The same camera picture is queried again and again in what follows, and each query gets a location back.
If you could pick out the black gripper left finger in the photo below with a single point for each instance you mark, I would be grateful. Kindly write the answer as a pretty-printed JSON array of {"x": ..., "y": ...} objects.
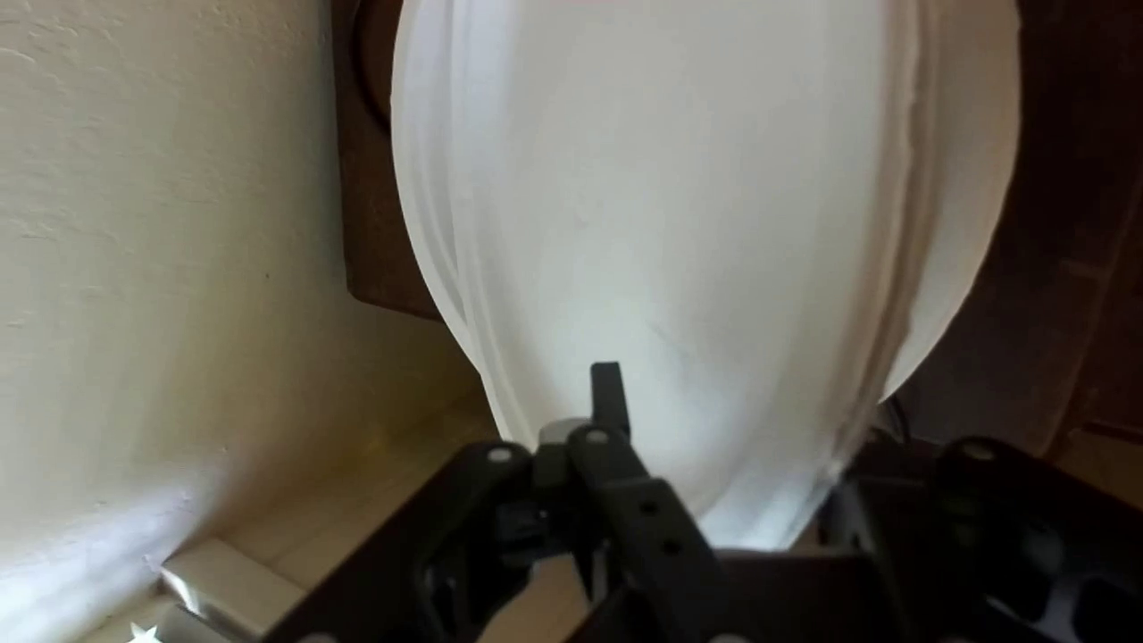
[{"x": 643, "y": 511}]

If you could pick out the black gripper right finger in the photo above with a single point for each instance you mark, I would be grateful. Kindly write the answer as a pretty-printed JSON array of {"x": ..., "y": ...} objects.
[{"x": 1014, "y": 537}]

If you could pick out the white paper plate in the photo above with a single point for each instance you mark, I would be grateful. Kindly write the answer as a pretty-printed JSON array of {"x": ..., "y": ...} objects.
[
  {"x": 968, "y": 153},
  {"x": 654, "y": 215}
]

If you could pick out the dark wooden dresser box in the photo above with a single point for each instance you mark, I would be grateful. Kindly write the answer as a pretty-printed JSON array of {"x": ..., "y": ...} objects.
[{"x": 371, "y": 238}]

